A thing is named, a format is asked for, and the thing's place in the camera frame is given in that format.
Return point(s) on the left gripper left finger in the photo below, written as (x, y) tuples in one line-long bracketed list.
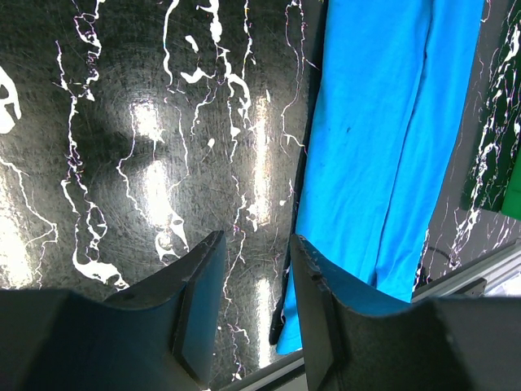
[(159, 334)]

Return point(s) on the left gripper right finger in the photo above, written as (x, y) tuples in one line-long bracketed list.
[(355, 337)]

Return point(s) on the bright blue t shirt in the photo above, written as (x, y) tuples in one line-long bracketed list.
[(394, 80)]

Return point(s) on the green plastic bin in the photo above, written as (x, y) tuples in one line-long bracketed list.
[(511, 206)]

